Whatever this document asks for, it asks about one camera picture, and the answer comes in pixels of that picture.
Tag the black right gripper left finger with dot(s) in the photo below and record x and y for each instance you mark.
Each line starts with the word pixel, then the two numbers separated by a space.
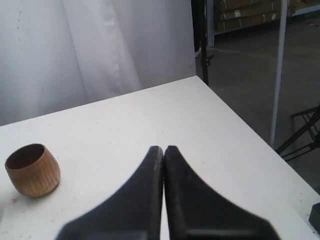
pixel 133 212

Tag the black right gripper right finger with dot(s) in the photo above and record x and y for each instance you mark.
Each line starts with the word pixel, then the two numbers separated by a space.
pixel 196 212

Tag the small brown wooden cup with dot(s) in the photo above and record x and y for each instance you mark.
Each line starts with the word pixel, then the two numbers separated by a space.
pixel 33 170

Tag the black box at table edge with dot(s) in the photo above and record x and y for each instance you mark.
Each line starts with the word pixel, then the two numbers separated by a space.
pixel 314 217

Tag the black tripod stand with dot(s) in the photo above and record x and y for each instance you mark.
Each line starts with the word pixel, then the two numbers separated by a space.
pixel 311 118

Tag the white fabric backdrop curtain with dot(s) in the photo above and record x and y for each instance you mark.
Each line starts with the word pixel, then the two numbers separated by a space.
pixel 59 54

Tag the stacked cardboard boxes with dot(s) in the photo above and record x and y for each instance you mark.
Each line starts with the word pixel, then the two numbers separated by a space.
pixel 230 15

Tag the black light stand pole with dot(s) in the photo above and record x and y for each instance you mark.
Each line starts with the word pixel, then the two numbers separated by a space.
pixel 199 23

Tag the white metal pole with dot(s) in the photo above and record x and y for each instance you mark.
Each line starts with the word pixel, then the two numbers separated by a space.
pixel 279 68

